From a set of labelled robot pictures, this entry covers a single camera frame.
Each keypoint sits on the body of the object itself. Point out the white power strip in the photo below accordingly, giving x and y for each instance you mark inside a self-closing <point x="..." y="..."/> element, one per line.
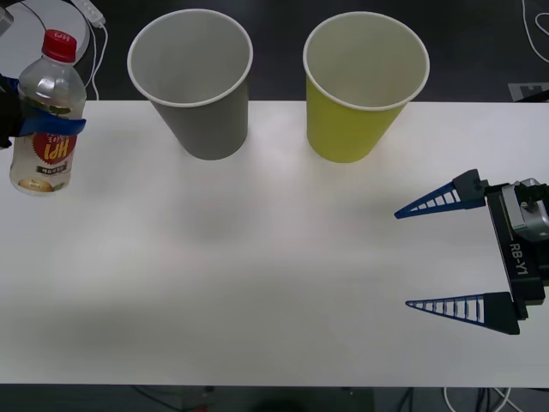
<point x="92" y="13"/>

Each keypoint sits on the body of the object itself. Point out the grey plastic waste bin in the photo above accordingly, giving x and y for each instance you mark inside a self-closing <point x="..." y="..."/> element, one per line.
<point x="206" y="124"/>

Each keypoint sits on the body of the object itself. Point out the round grey base plate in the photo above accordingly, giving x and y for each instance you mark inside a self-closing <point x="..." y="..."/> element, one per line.
<point x="56" y="13"/>

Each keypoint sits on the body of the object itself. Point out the clear bottle with red cap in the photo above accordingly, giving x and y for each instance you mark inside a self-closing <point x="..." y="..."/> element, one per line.
<point x="43" y="159"/>

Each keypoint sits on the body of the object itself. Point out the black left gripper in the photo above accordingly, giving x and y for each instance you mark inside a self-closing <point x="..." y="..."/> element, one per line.
<point x="8" y="120"/>

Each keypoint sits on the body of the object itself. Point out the yellow-green plastic waste bin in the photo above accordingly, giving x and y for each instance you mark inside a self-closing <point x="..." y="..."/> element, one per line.
<point x="343" y="129"/>

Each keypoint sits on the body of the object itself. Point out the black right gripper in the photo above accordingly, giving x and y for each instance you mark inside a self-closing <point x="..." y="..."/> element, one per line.
<point x="521" y="270"/>

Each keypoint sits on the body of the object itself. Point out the right arm with wrist camera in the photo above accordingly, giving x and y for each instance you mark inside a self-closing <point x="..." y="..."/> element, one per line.
<point x="532" y="219"/>

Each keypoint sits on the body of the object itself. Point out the grey marker board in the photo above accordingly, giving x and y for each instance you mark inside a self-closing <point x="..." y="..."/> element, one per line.
<point x="521" y="92"/>

